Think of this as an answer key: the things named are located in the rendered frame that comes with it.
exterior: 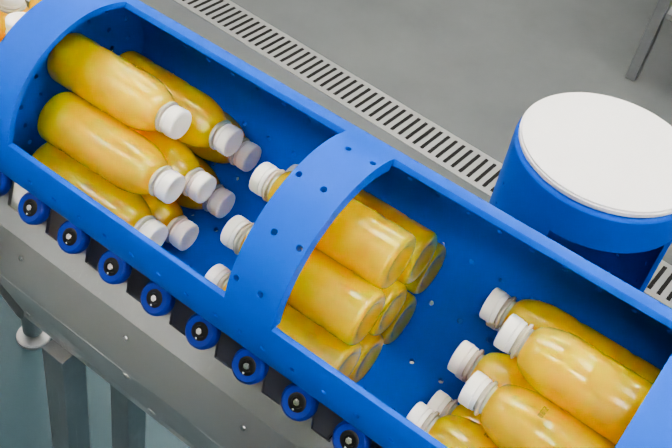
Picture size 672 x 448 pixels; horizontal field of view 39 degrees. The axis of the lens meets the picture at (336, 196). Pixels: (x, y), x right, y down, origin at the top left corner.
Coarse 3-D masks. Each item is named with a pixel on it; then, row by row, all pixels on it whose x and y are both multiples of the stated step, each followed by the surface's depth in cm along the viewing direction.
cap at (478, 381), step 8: (472, 376) 95; (480, 376) 95; (472, 384) 95; (480, 384) 94; (464, 392) 95; (472, 392) 94; (480, 392) 94; (464, 400) 95; (472, 400) 94; (472, 408) 95
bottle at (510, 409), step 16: (496, 384) 95; (480, 400) 94; (496, 400) 93; (512, 400) 92; (528, 400) 92; (544, 400) 93; (496, 416) 92; (512, 416) 91; (528, 416) 91; (544, 416) 91; (560, 416) 91; (496, 432) 92; (512, 432) 91; (528, 432) 90; (544, 432) 90; (560, 432) 90; (576, 432) 90; (592, 432) 91
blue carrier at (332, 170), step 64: (64, 0) 112; (128, 0) 116; (0, 64) 110; (192, 64) 127; (0, 128) 111; (256, 128) 126; (320, 128) 117; (64, 192) 108; (320, 192) 96; (384, 192) 117; (448, 192) 99; (128, 256) 108; (192, 256) 122; (256, 256) 96; (448, 256) 115; (512, 256) 109; (576, 256) 96; (256, 320) 98; (448, 320) 116; (640, 320) 102; (320, 384) 96; (384, 384) 112; (448, 384) 113
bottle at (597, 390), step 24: (528, 336) 94; (552, 336) 92; (576, 336) 93; (528, 360) 92; (552, 360) 91; (576, 360) 90; (600, 360) 90; (552, 384) 91; (576, 384) 90; (600, 384) 89; (624, 384) 89; (648, 384) 90; (576, 408) 90; (600, 408) 89; (624, 408) 88; (600, 432) 90
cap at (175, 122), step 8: (168, 112) 110; (176, 112) 110; (184, 112) 111; (160, 120) 111; (168, 120) 110; (176, 120) 110; (184, 120) 112; (160, 128) 111; (168, 128) 110; (176, 128) 111; (184, 128) 113; (168, 136) 111; (176, 136) 112
